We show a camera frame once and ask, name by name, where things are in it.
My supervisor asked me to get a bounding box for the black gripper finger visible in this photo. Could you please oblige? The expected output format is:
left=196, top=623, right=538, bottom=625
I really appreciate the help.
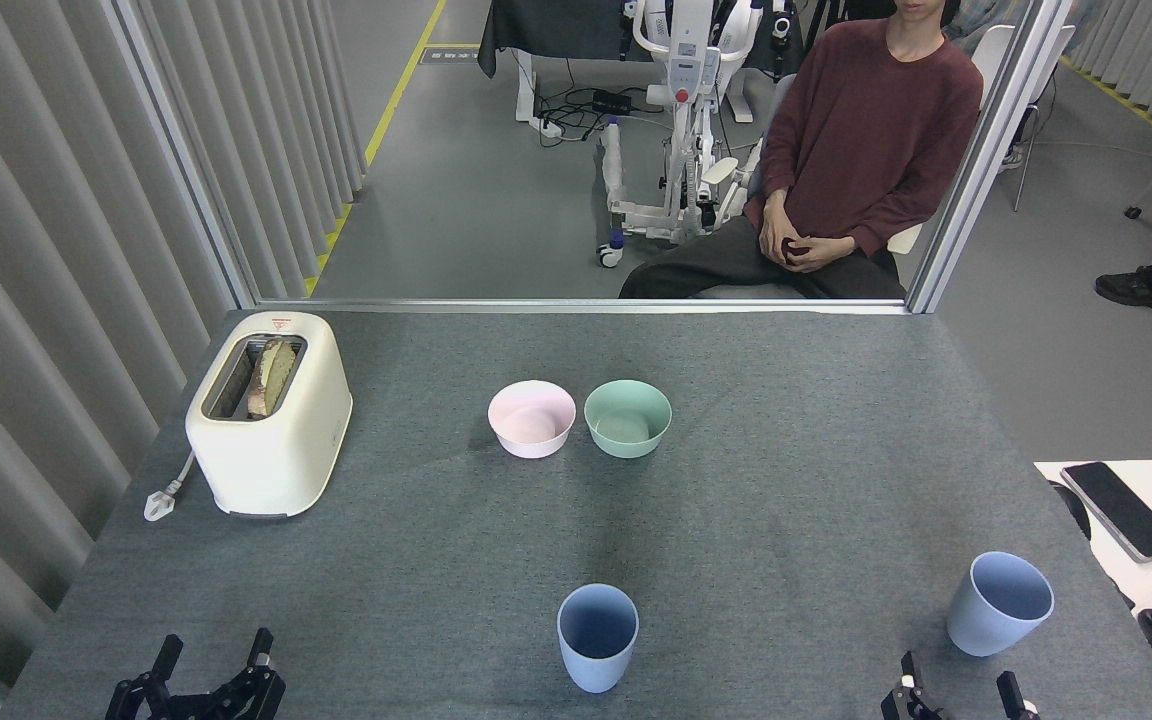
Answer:
left=105, top=634, right=184, bottom=720
left=204, top=628, right=287, bottom=720
left=996, top=670, right=1042, bottom=720
left=881, top=650, right=942, bottom=720

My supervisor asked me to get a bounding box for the blue plastic cup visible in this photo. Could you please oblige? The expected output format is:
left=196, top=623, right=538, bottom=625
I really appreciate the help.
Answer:
left=557, top=584, right=640, bottom=694
left=946, top=551, right=1055, bottom=658

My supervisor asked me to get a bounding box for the person's left hand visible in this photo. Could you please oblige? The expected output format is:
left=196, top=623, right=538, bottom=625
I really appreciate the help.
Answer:
left=784, top=234, right=858, bottom=274

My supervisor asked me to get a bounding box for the person's right hand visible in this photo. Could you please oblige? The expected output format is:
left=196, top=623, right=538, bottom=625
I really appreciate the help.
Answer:
left=758, top=190, right=801, bottom=267

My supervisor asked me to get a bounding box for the black smartphone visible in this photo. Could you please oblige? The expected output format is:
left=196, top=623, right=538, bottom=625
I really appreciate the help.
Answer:
left=1060, top=461, right=1152, bottom=564

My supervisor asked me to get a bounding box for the cream white toaster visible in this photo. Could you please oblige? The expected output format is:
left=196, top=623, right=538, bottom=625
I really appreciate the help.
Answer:
left=185, top=311, right=353, bottom=519

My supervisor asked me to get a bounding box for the toasted bread slice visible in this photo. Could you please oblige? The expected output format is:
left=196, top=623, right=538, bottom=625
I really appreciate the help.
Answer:
left=247, top=338, right=298, bottom=419

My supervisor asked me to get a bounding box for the pink bowl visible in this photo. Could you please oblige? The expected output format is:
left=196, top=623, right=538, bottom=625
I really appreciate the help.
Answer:
left=488, top=380, right=577, bottom=460

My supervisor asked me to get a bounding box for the green bowl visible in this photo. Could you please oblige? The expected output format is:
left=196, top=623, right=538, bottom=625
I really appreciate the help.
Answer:
left=584, top=379, right=673, bottom=460

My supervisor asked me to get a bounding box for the seated person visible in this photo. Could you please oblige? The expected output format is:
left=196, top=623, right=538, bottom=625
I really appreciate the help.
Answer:
left=619, top=0, right=985, bottom=300

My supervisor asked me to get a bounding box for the white stand on wheels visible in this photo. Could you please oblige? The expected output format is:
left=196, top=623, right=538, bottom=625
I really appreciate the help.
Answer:
left=596, top=0, right=769, bottom=271

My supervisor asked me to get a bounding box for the white chair with metal legs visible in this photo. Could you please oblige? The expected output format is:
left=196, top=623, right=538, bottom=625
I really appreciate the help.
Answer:
left=966, top=24, right=1077, bottom=213

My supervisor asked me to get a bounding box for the black cloth covered table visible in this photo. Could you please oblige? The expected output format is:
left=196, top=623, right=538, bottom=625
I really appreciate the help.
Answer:
left=477, top=0, right=639, bottom=79

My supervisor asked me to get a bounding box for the white toaster plug and cable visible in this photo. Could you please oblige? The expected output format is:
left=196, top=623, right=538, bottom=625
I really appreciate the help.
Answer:
left=144, top=450, right=198, bottom=523

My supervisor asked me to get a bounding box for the silver frame rail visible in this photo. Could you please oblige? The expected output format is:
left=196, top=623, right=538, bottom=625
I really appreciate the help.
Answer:
left=254, top=297, right=913, bottom=316

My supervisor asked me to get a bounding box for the silver frame post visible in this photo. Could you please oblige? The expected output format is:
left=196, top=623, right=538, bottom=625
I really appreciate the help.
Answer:
left=904, top=0, right=1077, bottom=314
left=110, top=0, right=259, bottom=307

